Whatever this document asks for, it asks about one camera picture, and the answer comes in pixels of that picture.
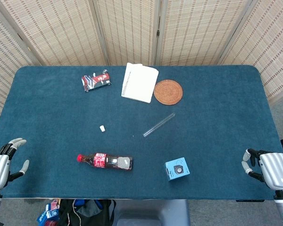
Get cola bottle red cap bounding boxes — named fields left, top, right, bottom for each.
left=76, top=152, right=133, bottom=170

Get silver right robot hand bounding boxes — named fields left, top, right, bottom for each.
left=241, top=148, right=283, bottom=191

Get bamboo folding screen panel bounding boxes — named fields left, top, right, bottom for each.
left=155, top=0, right=253, bottom=66
left=92, top=0, right=161, bottom=66
left=0, top=4, right=42, bottom=118
left=218, top=0, right=283, bottom=105
left=0, top=0, right=109, bottom=66

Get clear glass test tube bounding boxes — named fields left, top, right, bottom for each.
left=142, top=113, right=176, bottom=138

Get dark blue table cloth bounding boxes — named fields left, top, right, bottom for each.
left=0, top=65, right=283, bottom=200

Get white spiral notebook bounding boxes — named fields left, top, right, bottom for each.
left=121, top=62, right=159, bottom=104

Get round woven rattan coaster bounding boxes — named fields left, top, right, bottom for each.
left=153, top=79, right=183, bottom=105

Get blue snack packages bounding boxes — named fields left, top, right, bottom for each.
left=37, top=199, right=61, bottom=226

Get light blue speaker box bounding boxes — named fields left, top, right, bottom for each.
left=164, top=157, right=191, bottom=182

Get black bag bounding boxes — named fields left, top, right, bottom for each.
left=58, top=199, right=116, bottom=226

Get red black card box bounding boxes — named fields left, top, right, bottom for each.
left=81, top=69, right=113, bottom=93

